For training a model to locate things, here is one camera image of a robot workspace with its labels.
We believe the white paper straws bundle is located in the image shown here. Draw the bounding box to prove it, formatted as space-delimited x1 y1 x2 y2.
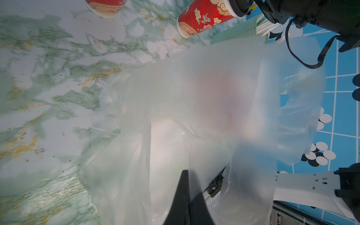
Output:
256 19 281 36

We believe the red cup black lid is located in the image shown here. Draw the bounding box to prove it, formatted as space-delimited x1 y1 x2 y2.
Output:
85 0 128 19
176 0 254 38

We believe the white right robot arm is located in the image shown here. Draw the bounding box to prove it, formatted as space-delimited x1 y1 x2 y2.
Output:
277 24 360 225

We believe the green straw holder cup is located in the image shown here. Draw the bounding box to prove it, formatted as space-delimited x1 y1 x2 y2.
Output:
211 15 268 45

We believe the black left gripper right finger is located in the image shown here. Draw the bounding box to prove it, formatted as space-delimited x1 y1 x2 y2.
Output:
189 192 215 225

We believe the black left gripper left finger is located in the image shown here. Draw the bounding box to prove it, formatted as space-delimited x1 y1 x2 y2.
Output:
163 170 190 225

